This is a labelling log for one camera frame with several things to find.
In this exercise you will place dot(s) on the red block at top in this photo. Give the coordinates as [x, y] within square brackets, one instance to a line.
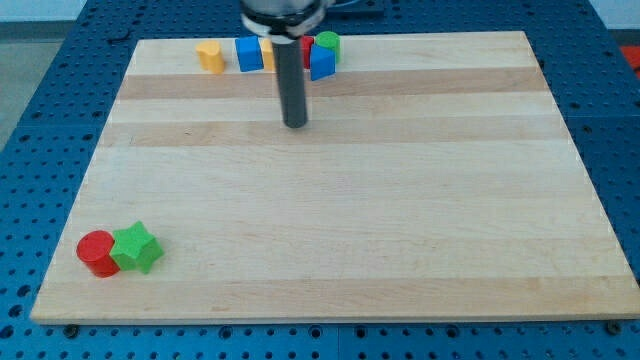
[306, 43]

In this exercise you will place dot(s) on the blue pentagon block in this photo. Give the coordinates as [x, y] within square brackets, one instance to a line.
[322, 62]

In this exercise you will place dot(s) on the green cylinder block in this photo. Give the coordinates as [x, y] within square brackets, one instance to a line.
[331, 41]

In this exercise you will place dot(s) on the red cylinder block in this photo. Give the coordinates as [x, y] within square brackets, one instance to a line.
[93, 250]

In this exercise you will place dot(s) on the yellow block behind rod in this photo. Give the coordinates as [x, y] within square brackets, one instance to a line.
[267, 55]

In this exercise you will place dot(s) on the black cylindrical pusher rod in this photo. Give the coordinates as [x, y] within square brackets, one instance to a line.
[290, 79]

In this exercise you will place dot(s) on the blue cube block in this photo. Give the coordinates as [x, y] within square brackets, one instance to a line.
[249, 53]

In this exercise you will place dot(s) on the yellow heart block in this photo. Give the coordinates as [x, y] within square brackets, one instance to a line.
[210, 56]

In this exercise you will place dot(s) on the robot arm silver flange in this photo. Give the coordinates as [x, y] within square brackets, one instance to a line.
[284, 20]

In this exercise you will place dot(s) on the red object at right edge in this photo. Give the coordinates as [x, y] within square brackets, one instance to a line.
[631, 54]

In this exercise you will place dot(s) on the wooden board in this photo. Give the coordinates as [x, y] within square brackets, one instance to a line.
[435, 181]

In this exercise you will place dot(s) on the green star block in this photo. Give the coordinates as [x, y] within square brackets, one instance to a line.
[135, 248]

